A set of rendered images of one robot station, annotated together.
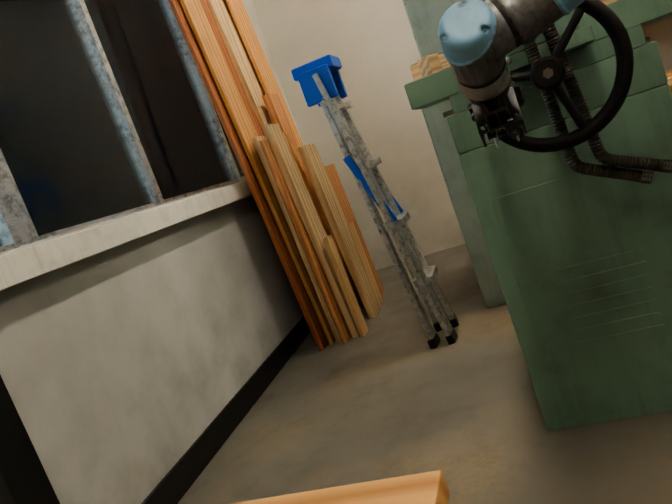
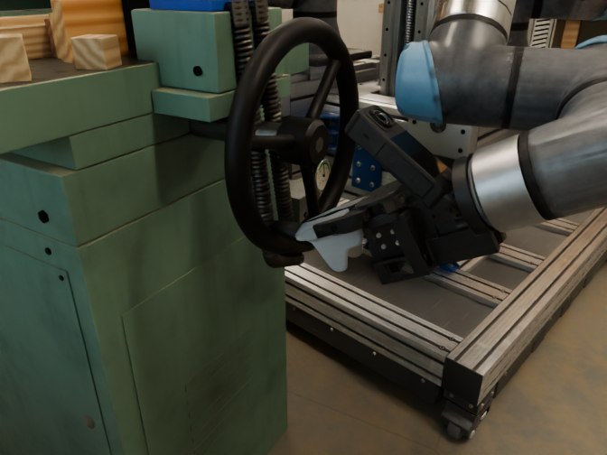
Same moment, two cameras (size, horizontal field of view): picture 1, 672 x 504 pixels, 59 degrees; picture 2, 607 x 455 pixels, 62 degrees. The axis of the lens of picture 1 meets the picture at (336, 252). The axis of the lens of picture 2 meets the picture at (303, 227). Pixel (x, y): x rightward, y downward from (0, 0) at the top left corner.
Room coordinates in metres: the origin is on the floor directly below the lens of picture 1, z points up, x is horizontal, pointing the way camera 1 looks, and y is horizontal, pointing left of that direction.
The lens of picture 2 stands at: (1.00, 0.12, 1.00)
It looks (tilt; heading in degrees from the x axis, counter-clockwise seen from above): 26 degrees down; 281
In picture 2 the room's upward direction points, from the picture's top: straight up
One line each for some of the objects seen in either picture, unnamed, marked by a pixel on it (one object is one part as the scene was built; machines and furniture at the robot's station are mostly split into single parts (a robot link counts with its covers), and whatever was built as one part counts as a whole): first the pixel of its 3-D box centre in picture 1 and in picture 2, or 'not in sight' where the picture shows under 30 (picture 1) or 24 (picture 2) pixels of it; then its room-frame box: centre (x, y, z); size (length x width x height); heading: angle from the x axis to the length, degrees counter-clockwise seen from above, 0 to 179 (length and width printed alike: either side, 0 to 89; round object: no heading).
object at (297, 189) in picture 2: not in sight; (285, 204); (1.21, -0.80, 0.58); 0.12 x 0.08 x 0.08; 159
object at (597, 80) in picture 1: (545, 99); (73, 131); (1.55, -0.64, 0.76); 0.57 x 0.45 x 0.09; 159
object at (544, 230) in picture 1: (587, 244); (112, 320); (1.55, -0.64, 0.35); 0.58 x 0.45 x 0.71; 159
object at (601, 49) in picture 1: (540, 73); (143, 106); (1.38, -0.58, 0.82); 0.40 x 0.21 x 0.04; 69
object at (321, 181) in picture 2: not in sight; (315, 178); (1.15, -0.77, 0.65); 0.06 x 0.04 x 0.08; 69
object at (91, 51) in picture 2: not in sight; (97, 51); (1.36, -0.44, 0.92); 0.04 x 0.04 x 0.03; 4
